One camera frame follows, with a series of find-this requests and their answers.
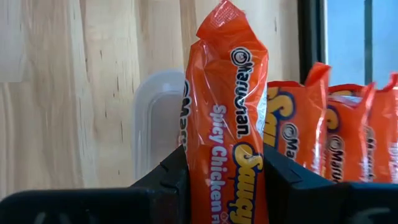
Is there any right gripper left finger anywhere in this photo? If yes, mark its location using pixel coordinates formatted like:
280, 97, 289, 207
0, 144, 191, 224

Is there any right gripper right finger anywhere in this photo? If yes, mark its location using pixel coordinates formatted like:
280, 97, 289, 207
262, 143, 398, 224

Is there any red Maruchan ramen pack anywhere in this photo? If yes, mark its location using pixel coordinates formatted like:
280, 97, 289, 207
179, 0, 270, 224
263, 62, 332, 175
323, 82, 376, 184
369, 73, 398, 184

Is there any clear plastic bin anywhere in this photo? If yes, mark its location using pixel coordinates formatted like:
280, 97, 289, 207
132, 70, 187, 182

